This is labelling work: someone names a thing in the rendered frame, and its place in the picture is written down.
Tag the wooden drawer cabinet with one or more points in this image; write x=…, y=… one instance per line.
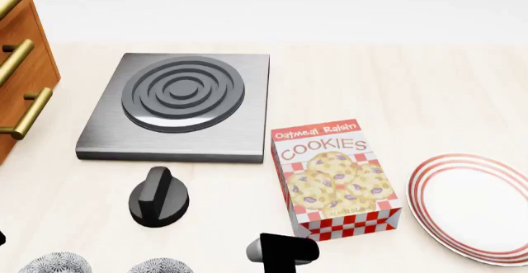
x=29, y=56

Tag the white plate with red rings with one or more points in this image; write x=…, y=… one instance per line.
x=474, y=208

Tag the black stove knob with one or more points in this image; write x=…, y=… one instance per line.
x=158, y=198

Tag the black white patterned bowl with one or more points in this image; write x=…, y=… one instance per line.
x=55, y=263
x=161, y=266

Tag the brushed steel stove base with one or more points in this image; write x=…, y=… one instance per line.
x=107, y=130

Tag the oatmeal raisin cookies box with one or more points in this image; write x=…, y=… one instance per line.
x=330, y=177

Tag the dark ringed stove burner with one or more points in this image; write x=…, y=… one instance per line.
x=183, y=92

